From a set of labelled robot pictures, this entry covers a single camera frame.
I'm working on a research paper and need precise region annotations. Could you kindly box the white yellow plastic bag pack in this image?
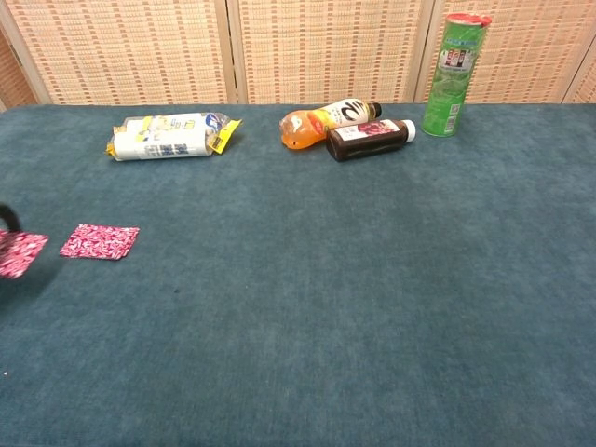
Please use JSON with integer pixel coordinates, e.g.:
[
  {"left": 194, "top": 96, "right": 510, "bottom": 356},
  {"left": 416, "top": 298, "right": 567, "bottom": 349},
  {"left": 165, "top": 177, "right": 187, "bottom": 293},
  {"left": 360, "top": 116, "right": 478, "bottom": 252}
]
[{"left": 105, "top": 112, "right": 243, "bottom": 163}]

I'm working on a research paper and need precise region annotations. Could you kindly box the woven bamboo screen panel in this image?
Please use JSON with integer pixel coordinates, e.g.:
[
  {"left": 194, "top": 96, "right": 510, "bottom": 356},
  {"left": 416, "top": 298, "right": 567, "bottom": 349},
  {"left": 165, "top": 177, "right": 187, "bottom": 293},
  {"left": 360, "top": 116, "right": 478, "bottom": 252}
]
[
  {"left": 0, "top": 0, "right": 238, "bottom": 106},
  {"left": 0, "top": 27, "right": 39, "bottom": 112},
  {"left": 413, "top": 0, "right": 596, "bottom": 104},
  {"left": 562, "top": 54, "right": 596, "bottom": 104},
  {"left": 226, "top": 0, "right": 437, "bottom": 105}
]

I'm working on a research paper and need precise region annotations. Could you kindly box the green chips can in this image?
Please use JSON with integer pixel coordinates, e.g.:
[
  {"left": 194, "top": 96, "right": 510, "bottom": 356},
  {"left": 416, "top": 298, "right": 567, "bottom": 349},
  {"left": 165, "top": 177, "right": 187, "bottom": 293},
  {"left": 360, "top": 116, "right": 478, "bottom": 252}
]
[{"left": 420, "top": 12, "right": 494, "bottom": 138}]

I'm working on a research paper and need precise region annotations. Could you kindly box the pink patterned card pack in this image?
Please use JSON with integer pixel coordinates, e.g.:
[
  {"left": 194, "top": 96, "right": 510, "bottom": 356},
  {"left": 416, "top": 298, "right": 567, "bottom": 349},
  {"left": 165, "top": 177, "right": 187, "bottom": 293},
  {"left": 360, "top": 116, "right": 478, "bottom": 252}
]
[
  {"left": 0, "top": 228, "right": 50, "bottom": 280},
  {"left": 59, "top": 223, "right": 141, "bottom": 262}
]

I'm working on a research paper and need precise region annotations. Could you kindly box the teal table cloth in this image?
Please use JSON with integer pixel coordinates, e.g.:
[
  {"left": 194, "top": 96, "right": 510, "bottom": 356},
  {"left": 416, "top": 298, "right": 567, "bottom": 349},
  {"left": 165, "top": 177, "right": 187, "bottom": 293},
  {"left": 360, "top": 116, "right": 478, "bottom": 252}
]
[{"left": 0, "top": 102, "right": 596, "bottom": 447}]

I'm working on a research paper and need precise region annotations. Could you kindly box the beige black left robot hand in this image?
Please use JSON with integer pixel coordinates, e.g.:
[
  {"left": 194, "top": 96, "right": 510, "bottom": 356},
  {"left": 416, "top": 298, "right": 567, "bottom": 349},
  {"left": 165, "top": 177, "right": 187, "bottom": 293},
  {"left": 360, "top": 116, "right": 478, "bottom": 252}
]
[{"left": 0, "top": 204, "right": 22, "bottom": 233}]

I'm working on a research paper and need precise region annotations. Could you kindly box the orange drink bottle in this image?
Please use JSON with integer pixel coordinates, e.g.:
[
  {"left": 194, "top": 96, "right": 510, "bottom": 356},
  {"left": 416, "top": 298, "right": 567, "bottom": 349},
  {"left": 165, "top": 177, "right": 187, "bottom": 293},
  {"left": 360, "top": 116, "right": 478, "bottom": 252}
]
[{"left": 278, "top": 97, "right": 384, "bottom": 151}]

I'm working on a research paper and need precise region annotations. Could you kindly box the dark juice bottle white cap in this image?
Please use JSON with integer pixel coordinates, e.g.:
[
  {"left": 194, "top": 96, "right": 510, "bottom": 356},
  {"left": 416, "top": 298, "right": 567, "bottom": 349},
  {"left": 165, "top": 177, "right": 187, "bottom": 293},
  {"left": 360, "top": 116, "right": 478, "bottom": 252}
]
[{"left": 325, "top": 118, "right": 417, "bottom": 163}]

